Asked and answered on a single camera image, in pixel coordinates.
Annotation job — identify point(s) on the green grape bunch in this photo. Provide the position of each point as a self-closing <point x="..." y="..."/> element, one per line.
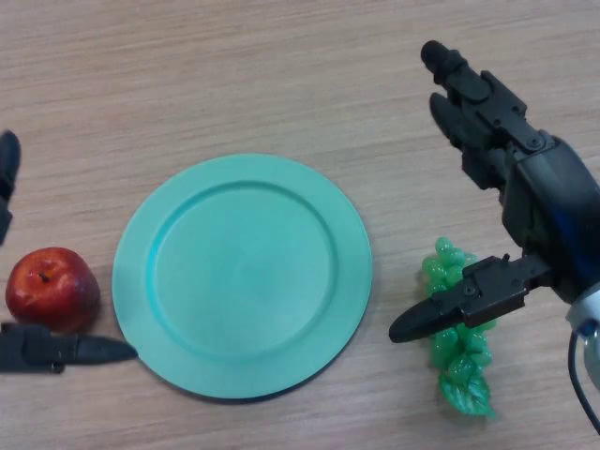
<point x="461" y="356"/>

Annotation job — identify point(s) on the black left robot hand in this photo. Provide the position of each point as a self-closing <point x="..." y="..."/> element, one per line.
<point x="33" y="347"/>

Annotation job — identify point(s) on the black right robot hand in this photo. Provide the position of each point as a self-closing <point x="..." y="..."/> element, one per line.
<point x="539" y="197"/>

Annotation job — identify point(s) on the red apple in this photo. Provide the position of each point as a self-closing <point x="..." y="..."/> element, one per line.
<point x="51" y="290"/>

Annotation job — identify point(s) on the green round plate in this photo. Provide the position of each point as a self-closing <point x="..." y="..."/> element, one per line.
<point x="241" y="281"/>

